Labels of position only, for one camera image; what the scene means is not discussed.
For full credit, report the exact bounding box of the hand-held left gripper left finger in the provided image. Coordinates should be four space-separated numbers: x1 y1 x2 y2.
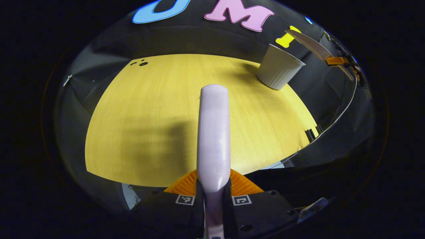
132 169 204 239

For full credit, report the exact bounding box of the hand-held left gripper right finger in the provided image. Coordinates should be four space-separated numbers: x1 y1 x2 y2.
222 168 300 239

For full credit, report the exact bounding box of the light purple dustpan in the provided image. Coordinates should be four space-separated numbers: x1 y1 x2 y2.
285 29 355 81

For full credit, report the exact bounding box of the white ribbed garbage bin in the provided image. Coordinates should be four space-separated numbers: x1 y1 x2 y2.
256 43 306 91

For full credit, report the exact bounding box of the light purple small broom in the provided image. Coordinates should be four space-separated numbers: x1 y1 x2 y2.
196 84 231 239

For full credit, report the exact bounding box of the wooden desktop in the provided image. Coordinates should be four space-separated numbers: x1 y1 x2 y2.
85 54 320 188

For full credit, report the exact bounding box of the black desk edge clamp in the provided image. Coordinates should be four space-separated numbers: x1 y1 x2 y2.
304 127 317 143

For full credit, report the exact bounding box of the thin grey cable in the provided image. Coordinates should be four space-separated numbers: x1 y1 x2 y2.
285 76 358 161

